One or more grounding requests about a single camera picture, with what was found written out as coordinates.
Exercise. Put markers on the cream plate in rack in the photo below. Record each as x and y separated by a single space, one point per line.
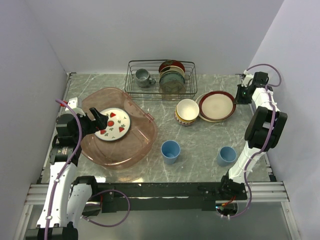
172 68

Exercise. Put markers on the blue plastic cup left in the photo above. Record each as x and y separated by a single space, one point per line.
170 151

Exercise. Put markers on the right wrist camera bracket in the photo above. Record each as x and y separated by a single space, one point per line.
247 79

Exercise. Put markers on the white watermelon pattern plate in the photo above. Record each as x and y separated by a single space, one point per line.
118 125

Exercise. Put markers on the pink transparent plastic bin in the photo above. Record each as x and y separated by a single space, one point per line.
131 148

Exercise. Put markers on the blue plastic cup right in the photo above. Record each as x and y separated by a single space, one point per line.
226 156

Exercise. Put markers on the tan bottom plate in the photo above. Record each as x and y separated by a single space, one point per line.
212 120

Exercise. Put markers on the blue plastic cup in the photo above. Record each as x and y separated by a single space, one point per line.
170 151
226 156

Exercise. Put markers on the grey ceramic mug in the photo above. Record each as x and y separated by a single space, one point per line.
143 78

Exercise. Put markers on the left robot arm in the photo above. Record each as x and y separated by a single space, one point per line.
67 196

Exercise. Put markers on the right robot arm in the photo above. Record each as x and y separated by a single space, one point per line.
262 133

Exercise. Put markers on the red floral plate in rack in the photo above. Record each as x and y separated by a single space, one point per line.
166 65

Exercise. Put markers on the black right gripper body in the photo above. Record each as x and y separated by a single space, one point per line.
243 97

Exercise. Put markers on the stacked patterned ceramic bowls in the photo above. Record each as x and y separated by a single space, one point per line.
186 112

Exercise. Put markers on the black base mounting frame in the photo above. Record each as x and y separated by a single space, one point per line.
147 196

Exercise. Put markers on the beige crackle plate in rack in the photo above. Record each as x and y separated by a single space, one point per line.
172 87

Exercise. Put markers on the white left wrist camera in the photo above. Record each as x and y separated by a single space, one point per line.
73 102

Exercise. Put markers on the metal wire dish rack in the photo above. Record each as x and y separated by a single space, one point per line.
152 92

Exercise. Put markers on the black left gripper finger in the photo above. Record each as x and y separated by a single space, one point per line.
100 125
97 115

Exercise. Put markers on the red rimmed cream plate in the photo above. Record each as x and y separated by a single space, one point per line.
217 105

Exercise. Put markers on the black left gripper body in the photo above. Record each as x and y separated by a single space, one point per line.
87 126

